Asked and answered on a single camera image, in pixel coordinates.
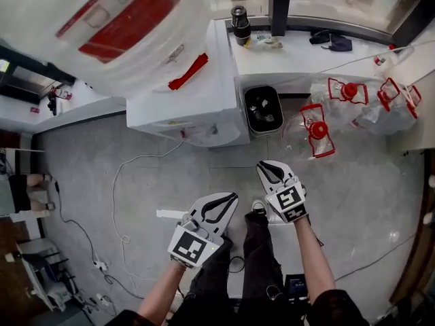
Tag white paper strip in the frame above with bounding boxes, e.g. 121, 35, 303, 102
156, 209, 189, 219

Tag thin grey floor cable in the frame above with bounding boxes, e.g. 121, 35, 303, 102
334, 232, 418, 283

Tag small bottle red cap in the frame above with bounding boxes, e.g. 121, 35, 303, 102
373, 43, 416, 67

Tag white power strip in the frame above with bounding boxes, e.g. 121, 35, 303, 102
92, 253, 109, 272

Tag black floor cable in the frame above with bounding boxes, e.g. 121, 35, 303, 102
53, 179, 118, 287

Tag black device blue screen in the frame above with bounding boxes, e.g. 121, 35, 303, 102
283, 273, 309, 304

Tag large water jug red label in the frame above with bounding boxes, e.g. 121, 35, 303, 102
0, 0, 212, 98

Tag black cloth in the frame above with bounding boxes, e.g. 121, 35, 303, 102
309, 29, 353, 53

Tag grey bin black liner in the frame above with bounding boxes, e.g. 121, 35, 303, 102
243, 85, 285, 139

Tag thin white floor cable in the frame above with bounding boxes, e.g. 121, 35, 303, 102
111, 140, 185, 300

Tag white water dispenser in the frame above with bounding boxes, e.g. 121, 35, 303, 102
125, 18, 251, 148

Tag black window post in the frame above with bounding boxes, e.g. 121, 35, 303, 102
267, 0, 294, 37

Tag white window ledge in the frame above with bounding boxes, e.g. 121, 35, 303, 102
228, 29, 435, 88

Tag white wire rack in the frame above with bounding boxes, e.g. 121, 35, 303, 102
15, 238, 81, 314

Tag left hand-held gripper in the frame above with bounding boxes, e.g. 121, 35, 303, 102
167, 192, 239, 270

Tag empty jug red handle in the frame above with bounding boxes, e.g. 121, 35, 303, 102
281, 103, 337, 162
308, 77, 370, 115
351, 77, 423, 136

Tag person's left forearm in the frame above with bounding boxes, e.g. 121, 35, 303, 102
137, 260, 187, 323

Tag black thermos flask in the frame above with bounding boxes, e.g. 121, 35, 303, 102
230, 5, 252, 47

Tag person's right forearm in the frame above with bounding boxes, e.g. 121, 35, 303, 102
293, 215, 337, 306

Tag clear plastic wrapper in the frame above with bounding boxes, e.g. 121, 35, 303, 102
255, 32, 284, 50

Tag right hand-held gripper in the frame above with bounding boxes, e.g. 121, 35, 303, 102
256, 160, 309, 223

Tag person's black trousers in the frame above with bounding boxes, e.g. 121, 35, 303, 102
168, 211, 309, 326

